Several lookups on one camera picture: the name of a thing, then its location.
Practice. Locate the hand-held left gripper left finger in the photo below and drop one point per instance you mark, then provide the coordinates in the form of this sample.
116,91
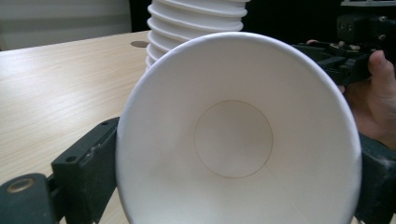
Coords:
87,165

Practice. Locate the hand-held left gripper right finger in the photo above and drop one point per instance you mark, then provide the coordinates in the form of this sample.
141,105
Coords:
378,183

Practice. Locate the single white paper cup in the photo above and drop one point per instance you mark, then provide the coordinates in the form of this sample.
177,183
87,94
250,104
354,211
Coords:
236,137

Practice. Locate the stack of white paper cups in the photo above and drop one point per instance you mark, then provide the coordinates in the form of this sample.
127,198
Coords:
186,25

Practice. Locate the black curtain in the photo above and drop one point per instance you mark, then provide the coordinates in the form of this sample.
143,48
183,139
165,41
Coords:
280,18

